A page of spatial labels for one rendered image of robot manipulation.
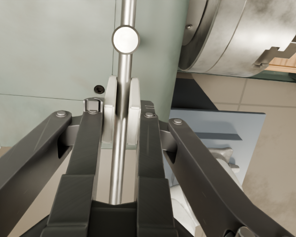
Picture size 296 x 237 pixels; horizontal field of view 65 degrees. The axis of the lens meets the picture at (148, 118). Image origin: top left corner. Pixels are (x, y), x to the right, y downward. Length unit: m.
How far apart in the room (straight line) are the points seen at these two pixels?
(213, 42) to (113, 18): 0.15
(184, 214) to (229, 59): 0.56
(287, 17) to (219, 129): 0.68
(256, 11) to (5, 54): 0.32
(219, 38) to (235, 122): 0.68
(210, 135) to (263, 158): 1.32
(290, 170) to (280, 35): 2.15
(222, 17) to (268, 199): 2.38
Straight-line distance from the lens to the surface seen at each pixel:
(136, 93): 0.18
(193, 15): 0.39
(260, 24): 0.37
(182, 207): 0.83
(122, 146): 0.21
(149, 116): 0.15
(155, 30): 0.30
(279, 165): 2.39
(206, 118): 0.95
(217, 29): 0.35
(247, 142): 1.08
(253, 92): 1.89
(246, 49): 0.39
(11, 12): 0.33
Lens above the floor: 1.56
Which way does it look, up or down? 63 degrees down
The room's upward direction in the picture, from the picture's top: 172 degrees clockwise
